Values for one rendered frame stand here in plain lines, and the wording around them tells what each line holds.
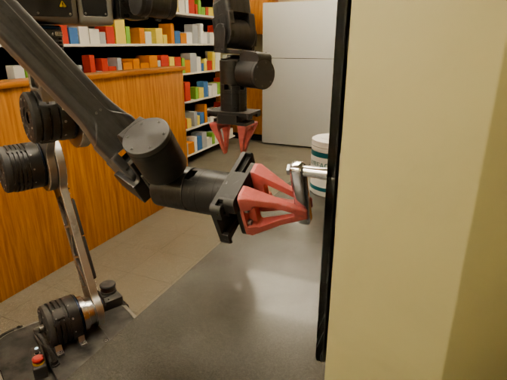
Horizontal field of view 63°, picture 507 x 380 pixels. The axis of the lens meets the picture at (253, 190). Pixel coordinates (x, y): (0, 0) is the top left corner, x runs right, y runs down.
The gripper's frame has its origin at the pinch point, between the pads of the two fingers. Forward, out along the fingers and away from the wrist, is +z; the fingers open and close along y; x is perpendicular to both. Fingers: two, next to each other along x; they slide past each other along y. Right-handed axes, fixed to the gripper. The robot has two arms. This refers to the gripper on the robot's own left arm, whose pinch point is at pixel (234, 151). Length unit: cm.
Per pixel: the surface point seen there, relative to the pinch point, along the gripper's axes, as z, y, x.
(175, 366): 15, 15, -47
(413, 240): -7, 40, -46
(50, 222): 80, -161, 77
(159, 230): 112, -138, 149
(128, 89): 10, -162, 159
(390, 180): -12, 38, -46
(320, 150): 3.3, 14.3, 21.1
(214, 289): 15.6, 10.8, -29.7
